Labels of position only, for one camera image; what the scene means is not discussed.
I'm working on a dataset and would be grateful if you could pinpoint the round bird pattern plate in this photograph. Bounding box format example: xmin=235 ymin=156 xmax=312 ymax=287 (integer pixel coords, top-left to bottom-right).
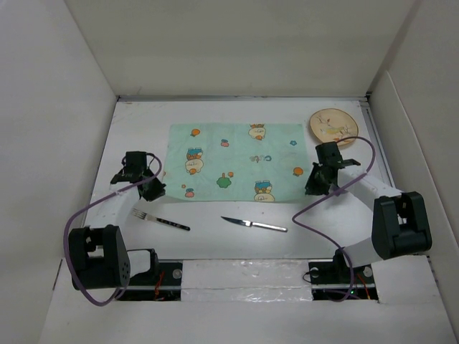
xmin=309 ymin=108 xmax=359 ymax=146

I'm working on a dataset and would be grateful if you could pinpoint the green cartoon print cloth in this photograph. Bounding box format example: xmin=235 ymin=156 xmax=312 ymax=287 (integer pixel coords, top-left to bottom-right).
xmin=164 ymin=123 xmax=310 ymax=203

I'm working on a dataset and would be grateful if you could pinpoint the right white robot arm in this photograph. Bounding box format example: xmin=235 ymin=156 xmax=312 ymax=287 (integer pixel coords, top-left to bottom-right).
xmin=306 ymin=163 xmax=432 ymax=282

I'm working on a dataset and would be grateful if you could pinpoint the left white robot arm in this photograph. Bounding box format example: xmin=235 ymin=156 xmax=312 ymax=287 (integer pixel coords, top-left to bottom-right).
xmin=68 ymin=168 xmax=165 ymax=291

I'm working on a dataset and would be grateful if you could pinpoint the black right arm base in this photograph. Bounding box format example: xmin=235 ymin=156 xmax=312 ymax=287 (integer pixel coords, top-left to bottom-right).
xmin=302 ymin=255 xmax=379 ymax=302

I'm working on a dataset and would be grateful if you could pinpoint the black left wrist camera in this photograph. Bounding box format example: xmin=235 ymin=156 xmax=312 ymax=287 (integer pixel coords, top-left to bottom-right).
xmin=121 ymin=151 xmax=147 ymax=176

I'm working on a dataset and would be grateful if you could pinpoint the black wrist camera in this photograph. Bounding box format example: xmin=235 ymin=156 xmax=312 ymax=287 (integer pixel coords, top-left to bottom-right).
xmin=316 ymin=142 xmax=343 ymax=166
xmin=121 ymin=151 xmax=147 ymax=176

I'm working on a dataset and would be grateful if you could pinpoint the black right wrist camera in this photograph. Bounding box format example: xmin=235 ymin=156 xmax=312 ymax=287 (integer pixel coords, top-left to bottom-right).
xmin=316 ymin=142 xmax=343 ymax=166

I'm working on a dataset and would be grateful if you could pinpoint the fork with black handle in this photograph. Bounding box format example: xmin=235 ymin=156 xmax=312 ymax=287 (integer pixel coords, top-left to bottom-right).
xmin=131 ymin=209 xmax=191 ymax=231

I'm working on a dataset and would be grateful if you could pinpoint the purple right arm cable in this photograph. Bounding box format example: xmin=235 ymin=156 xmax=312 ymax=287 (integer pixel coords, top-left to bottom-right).
xmin=292 ymin=135 xmax=377 ymax=302

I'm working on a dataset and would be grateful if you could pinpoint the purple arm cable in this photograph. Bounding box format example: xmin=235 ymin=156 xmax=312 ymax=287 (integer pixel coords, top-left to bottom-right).
xmin=292 ymin=135 xmax=377 ymax=302
xmin=62 ymin=153 xmax=164 ymax=307

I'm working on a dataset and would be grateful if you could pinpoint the knife with patterned handle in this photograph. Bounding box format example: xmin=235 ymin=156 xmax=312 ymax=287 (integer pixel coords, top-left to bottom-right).
xmin=222 ymin=216 xmax=288 ymax=233

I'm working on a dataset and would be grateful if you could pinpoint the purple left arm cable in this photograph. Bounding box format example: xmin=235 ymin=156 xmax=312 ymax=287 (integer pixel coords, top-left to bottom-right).
xmin=62 ymin=153 xmax=164 ymax=307

